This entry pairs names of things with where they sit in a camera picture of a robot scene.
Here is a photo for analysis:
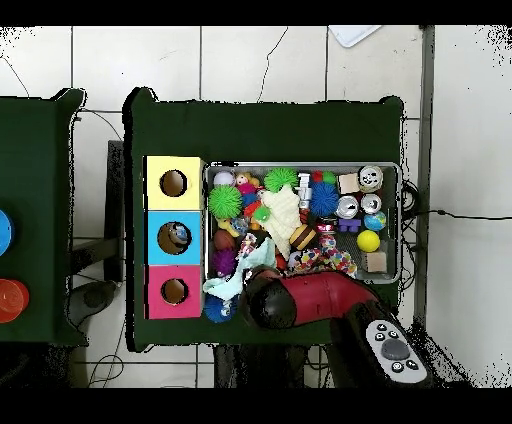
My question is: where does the wooden box with three holes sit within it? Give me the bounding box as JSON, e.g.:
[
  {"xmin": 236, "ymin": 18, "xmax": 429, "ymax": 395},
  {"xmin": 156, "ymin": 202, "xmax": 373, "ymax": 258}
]
[{"xmin": 142, "ymin": 155, "xmax": 207, "ymax": 320}]

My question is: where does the black cable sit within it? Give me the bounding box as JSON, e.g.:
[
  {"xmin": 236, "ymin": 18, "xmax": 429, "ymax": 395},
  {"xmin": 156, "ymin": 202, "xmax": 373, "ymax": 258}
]
[{"xmin": 401, "ymin": 208, "xmax": 512, "ymax": 221}]

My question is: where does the silver mesh bin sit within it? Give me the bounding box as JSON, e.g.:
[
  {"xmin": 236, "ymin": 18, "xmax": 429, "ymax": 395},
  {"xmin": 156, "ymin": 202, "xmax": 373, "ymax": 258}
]
[{"xmin": 202, "ymin": 160, "xmax": 402, "ymax": 287}]

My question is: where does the cream cloth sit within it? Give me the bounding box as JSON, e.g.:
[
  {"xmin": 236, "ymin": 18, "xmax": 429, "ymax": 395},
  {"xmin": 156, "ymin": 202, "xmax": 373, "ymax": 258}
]
[{"xmin": 259, "ymin": 184, "xmax": 303, "ymax": 259}]

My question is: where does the dark green tablecloth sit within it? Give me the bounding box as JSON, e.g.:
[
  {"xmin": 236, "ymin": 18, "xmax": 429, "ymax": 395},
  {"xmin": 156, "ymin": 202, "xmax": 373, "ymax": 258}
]
[
  {"xmin": 0, "ymin": 88, "xmax": 89, "ymax": 348},
  {"xmin": 122, "ymin": 86, "xmax": 405, "ymax": 353}
]

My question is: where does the wooden cube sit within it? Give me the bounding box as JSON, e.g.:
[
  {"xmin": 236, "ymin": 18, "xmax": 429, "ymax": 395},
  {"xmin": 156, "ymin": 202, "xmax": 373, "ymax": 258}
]
[
  {"xmin": 338, "ymin": 172, "xmax": 361, "ymax": 195},
  {"xmin": 365, "ymin": 251, "xmax": 388, "ymax": 274}
]

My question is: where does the blue spiky ball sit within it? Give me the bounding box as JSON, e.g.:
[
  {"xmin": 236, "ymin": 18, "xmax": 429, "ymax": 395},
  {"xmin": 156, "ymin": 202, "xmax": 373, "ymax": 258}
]
[
  {"xmin": 308, "ymin": 181, "xmax": 340, "ymax": 217},
  {"xmin": 203, "ymin": 294, "xmax": 239, "ymax": 324}
]

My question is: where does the orange plastic cup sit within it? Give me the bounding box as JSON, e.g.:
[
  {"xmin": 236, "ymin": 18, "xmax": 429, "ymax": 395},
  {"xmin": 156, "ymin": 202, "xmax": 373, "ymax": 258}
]
[{"xmin": 0, "ymin": 278, "xmax": 26, "ymax": 324}]

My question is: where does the blue round disc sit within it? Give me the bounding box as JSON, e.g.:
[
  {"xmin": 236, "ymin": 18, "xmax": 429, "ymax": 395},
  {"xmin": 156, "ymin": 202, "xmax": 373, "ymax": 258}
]
[{"xmin": 0, "ymin": 208, "xmax": 16, "ymax": 257}]

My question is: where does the silver toy robot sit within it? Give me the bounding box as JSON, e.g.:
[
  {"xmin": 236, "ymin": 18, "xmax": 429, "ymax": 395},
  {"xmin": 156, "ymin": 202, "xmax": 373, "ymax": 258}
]
[{"xmin": 297, "ymin": 171, "xmax": 314, "ymax": 210}]

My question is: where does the white tray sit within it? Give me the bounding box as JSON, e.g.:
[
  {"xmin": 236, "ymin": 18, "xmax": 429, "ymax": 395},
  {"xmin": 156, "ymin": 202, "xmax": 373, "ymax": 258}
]
[{"xmin": 327, "ymin": 25, "xmax": 383, "ymax": 49}]

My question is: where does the large green spiky ball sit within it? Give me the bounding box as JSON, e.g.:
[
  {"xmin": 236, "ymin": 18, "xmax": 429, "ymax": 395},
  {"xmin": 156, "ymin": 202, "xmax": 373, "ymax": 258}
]
[{"xmin": 207, "ymin": 184, "xmax": 244, "ymax": 220}]

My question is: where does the mint green cloth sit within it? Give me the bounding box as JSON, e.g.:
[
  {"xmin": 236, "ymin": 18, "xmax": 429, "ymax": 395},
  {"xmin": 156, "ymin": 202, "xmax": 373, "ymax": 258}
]
[{"xmin": 202, "ymin": 237, "xmax": 277, "ymax": 301}]

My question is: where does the purple spiky ball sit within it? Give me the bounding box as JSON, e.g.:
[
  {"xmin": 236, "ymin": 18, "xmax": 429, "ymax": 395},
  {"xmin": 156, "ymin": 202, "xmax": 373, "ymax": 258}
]
[{"xmin": 211, "ymin": 249, "xmax": 239, "ymax": 277}]

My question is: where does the red plastic cup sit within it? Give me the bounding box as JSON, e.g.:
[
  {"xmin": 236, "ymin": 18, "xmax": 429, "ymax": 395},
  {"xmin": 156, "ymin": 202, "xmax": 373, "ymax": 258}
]
[{"xmin": 17, "ymin": 279, "xmax": 31, "ymax": 314}]

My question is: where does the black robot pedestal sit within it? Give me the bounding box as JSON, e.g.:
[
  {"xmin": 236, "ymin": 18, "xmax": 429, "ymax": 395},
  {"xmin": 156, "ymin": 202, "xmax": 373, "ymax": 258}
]
[{"xmin": 213, "ymin": 342, "xmax": 333, "ymax": 389}]

